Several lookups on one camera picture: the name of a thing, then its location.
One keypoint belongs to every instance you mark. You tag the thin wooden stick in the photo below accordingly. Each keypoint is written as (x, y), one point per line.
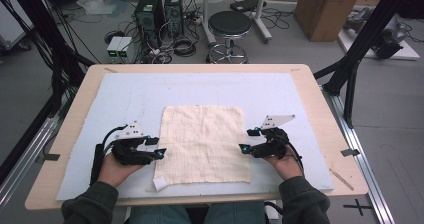
(341, 179)

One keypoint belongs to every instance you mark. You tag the white foam mat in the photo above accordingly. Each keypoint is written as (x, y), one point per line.
(206, 87)

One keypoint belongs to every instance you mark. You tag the black tape cross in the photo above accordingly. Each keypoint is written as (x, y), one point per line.
(357, 207)

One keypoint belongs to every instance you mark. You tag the person's leg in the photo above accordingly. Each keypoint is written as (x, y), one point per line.
(160, 215)
(233, 214)

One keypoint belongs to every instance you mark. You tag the person's left hand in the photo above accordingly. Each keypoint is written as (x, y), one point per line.
(113, 174)

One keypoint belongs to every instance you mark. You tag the cream cloth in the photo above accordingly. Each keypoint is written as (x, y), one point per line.
(203, 144)

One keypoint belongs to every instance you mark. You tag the black tape piece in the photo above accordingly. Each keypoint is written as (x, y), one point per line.
(350, 152)
(50, 157)

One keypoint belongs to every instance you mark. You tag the large black computer tower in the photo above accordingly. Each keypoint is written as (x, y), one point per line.
(148, 15)

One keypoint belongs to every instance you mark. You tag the person's left leg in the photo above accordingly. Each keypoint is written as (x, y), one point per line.
(160, 215)

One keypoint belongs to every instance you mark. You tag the white floor board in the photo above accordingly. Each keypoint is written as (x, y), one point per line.
(408, 52)

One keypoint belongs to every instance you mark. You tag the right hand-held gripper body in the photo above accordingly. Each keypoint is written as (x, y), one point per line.
(273, 144)

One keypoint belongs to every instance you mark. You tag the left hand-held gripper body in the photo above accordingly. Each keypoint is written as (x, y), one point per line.
(128, 154)

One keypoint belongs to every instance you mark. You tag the cardboard box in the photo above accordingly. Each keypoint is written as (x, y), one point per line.
(325, 14)

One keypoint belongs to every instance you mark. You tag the black device on board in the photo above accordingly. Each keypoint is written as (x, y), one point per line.
(388, 45)

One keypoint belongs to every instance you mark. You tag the clear plastic sheet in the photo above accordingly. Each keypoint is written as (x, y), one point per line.
(98, 6)

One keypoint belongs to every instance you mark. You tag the black round stool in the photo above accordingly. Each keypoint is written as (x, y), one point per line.
(230, 23)

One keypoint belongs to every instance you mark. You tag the light wooden table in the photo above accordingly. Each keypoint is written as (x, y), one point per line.
(320, 94)

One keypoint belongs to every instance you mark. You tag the small black computer tower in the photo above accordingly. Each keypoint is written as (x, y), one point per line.
(174, 12)

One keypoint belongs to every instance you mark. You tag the white power supply box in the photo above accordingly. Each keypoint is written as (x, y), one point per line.
(124, 47)
(113, 47)

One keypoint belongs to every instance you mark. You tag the flat black device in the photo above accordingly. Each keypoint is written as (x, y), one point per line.
(245, 4)

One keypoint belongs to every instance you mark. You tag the person's right leg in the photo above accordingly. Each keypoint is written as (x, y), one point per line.
(233, 214)

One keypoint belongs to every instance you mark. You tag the black metal frame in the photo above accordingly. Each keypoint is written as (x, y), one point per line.
(363, 40)

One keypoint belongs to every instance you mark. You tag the person's right hand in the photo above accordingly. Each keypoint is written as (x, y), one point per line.
(288, 169)

